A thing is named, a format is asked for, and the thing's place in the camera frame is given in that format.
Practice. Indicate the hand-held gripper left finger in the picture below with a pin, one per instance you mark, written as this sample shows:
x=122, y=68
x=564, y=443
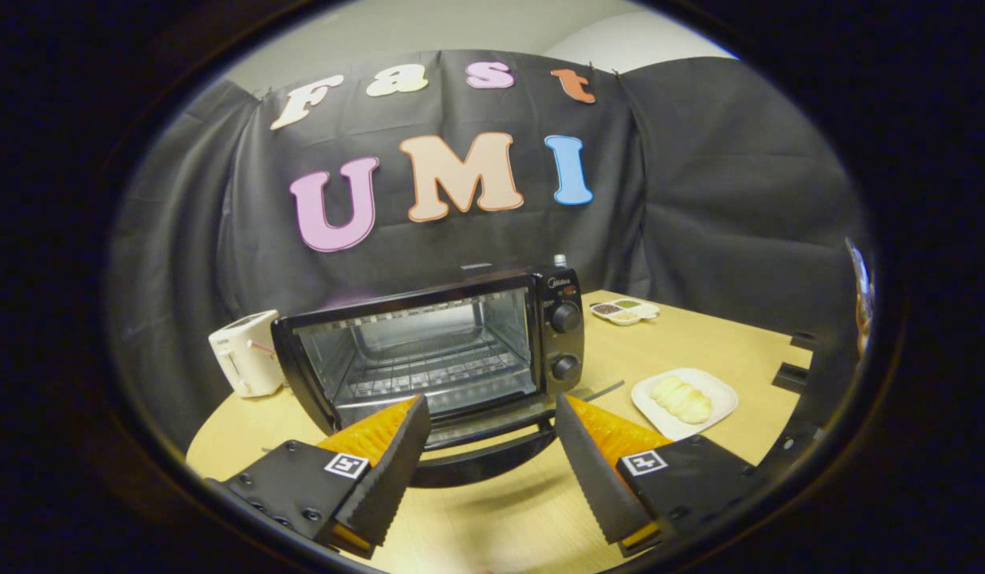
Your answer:
x=393, y=470

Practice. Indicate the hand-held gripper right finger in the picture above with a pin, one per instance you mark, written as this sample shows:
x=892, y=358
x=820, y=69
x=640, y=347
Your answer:
x=592, y=470

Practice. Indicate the pale ridged bread roll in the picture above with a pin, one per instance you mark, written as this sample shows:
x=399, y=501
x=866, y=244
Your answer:
x=682, y=400

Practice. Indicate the black toaster oven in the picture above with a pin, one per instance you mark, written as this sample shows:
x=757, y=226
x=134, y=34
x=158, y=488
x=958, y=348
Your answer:
x=560, y=343

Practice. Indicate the white pop-up toaster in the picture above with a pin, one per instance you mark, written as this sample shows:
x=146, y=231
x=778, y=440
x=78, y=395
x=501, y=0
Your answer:
x=241, y=359

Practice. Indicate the white square plate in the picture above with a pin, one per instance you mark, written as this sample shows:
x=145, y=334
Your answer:
x=720, y=395

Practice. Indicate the white divided condiment dish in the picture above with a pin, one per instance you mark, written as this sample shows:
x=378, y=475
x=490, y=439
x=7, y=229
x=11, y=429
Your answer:
x=624, y=311

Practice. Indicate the black table edge brackets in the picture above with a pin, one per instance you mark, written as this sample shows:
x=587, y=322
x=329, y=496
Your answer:
x=795, y=375

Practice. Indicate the black backdrop cloth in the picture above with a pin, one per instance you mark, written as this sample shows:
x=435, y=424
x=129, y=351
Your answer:
x=700, y=183

